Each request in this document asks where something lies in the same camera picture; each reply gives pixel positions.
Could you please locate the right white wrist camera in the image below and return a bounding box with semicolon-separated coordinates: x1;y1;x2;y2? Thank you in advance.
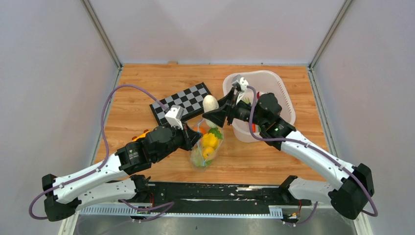
231;74;249;103

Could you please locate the yellow toy lemon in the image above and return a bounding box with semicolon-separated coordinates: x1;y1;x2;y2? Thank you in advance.
202;146;216;160

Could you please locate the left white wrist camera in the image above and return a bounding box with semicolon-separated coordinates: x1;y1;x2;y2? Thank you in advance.
165;105;184;130

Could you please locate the green toy cabbage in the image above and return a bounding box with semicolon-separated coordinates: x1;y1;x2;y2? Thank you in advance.
190;147;213;167

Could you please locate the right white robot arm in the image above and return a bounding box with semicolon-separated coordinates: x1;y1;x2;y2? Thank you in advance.
203;88;379;219

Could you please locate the yellow toy brick car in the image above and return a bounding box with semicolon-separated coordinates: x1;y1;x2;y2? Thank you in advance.
132;129;149;141

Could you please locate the large toy orange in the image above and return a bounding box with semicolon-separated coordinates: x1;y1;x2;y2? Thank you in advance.
198;127;207;135

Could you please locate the black grey chessboard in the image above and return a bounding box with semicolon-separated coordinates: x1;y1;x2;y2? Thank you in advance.
160;82;212;121

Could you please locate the yellow toy pear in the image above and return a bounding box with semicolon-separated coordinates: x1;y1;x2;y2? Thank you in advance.
202;133;220;149

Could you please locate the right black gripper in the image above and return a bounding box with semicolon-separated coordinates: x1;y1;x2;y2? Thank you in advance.
203;88;267;128

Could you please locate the white toy radish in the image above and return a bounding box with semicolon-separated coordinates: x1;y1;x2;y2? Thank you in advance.
203;94;219;128

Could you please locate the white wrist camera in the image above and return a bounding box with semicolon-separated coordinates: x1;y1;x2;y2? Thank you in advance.
165;105;184;130
231;74;249;103

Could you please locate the clear zip top bag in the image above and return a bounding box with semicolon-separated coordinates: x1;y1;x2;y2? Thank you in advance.
190;118;225;170

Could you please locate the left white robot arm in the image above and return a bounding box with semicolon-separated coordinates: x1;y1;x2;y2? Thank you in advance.
42;123;203;221

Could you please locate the white plastic basket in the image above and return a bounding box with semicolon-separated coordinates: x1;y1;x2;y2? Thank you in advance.
222;70;296;143

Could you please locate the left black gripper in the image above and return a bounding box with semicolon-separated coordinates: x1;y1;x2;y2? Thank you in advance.
154;119;204;163

